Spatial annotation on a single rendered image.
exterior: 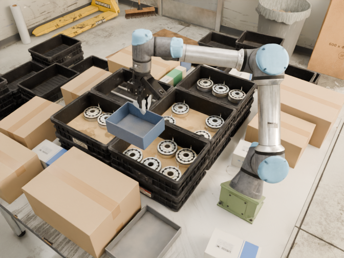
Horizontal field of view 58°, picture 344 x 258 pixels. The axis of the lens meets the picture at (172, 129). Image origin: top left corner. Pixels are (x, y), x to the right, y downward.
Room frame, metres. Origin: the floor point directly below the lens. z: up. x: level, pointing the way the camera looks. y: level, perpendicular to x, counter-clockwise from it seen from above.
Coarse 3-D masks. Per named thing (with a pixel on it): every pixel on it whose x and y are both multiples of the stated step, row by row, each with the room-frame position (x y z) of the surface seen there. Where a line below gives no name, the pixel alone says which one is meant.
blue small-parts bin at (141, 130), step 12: (120, 108) 1.07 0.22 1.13; (132, 108) 1.10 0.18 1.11; (108, 120) 1.00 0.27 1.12; (120, 120) 1.06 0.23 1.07; (132, 120) 1.06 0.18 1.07; (144, 120) 1.06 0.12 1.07; (156, 120) 1.02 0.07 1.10; (108, 132) 0.99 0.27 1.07; (120, 132) 0.94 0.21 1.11; (132, 132) 0.98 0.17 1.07; (144, 132) 0.98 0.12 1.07; (156, 132) 0.95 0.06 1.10; (144, 144) 0.88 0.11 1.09
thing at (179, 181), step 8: (176, 128) 1.16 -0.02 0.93; (192, 136) 1.10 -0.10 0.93; (112, 144) 1.05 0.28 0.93; (208, 144) 1.05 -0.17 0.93; (112, 152) 1.01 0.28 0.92; (120, 152) 1.00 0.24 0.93; (200, 152) 1.00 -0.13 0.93; (128, 160) 0.95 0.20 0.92; (136, 160) 0.95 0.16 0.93; (144, 168) 0.91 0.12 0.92; (152, 168) 0.90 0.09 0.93; (192, 168) 0.91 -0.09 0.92; (160, 176) 0.86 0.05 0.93; (184, 176) 0.86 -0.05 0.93; (176, 184) 0.82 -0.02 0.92
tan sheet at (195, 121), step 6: (168, 114) 1.39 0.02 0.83; (192, 114) 1.39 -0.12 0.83; (198, 114) 1.39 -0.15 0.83; (204, 114) 1.39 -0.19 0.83; (180, 120) 1.34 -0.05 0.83; (186, 120) 1.34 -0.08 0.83; (192, 120) 1.34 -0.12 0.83; (198, 120) 1.34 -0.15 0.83; (204, 120) 1.34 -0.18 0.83; (180, 126) 1.29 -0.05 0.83; (186, 126) 1.29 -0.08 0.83; (192, 126) 1.29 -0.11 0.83; (198, 126) 1.29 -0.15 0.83; (204, 126) 1.29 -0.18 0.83; (210, 132) 1.24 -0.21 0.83
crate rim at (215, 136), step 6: (180, 90) 1.49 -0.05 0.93; (198, 96) 1.43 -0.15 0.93; (216, 102) 1.37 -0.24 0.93; (150, 108) 1.32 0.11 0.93; (228, 108) 1.33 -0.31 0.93; (234, 114) 1.29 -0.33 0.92; (228, 120) 1.22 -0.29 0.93; (222, 126) 1.17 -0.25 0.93; (192, 132) 1.13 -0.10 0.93; (216, 132) 1.13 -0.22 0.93; (204, 138) 1.09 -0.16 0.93; (216, 138) 1.10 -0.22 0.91; (210, 144) 1.07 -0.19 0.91
